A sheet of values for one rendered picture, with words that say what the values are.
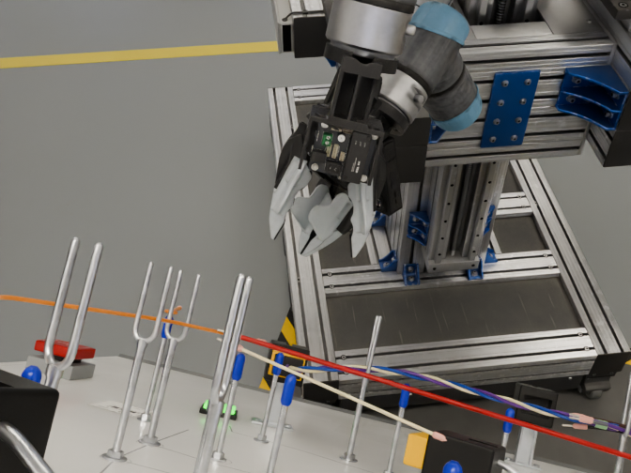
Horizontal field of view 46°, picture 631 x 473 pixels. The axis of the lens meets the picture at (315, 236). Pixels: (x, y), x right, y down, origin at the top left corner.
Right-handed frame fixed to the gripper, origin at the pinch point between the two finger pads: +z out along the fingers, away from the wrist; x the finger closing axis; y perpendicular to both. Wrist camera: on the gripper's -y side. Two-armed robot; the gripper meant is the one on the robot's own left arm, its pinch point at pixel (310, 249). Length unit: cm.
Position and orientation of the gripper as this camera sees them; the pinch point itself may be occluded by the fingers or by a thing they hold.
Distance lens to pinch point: 94.8
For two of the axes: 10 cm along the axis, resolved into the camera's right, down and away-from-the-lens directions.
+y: -5.4, -4.4, -7.1
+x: 6.5, 3.2, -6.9
